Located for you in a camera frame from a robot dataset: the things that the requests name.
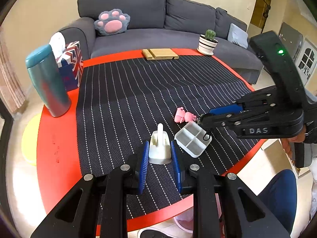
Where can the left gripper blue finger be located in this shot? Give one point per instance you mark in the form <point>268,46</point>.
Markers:
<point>229,109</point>

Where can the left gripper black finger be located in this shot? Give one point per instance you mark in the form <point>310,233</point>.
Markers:
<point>210,121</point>

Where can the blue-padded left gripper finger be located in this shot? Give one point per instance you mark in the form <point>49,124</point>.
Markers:
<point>222,205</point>
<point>96,206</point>

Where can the black binder clips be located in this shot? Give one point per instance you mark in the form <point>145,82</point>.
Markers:
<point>203,134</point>

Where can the white divided tray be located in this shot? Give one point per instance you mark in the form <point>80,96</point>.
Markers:
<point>187,140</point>

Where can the pink pig toy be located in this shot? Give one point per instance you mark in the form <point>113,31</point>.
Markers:
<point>181,116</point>

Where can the white tray lid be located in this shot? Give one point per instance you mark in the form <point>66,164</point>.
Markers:
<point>159,149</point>

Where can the pink trash bin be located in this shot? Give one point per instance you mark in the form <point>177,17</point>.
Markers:
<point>185,220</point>

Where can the person's hand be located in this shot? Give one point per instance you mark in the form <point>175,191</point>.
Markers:
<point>297,139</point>

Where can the person's blue jeans leg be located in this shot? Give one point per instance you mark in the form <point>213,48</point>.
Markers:
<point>280,197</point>

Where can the black shoe foot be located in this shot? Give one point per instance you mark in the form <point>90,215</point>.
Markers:
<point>152,233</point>

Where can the white door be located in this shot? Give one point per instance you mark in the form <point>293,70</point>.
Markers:
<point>306,61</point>

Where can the red table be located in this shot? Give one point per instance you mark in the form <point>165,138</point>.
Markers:
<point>58,166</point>

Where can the potted cactus striped pot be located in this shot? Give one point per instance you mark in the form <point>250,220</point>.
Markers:
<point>207,43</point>

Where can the grey refrigerator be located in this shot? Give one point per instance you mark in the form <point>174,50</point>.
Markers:
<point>291,39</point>

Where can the light blue cushion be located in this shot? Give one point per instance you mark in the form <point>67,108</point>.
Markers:
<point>237,36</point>

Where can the yellow stool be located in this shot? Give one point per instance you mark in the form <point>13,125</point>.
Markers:
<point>29,140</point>

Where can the wooden block stand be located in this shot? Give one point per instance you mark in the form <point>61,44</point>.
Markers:
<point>159,54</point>

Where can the grey sofa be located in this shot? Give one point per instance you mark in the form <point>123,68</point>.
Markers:
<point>162,24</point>

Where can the union jack tissue box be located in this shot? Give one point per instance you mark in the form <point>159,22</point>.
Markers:
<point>69,60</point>

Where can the paw shaped cushion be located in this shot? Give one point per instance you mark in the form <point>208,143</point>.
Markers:
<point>112,22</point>

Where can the teal thermos bottle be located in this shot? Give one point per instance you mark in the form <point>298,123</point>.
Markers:
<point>46,79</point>

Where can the black tracking camera box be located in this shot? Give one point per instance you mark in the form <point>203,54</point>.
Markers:
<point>275,57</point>

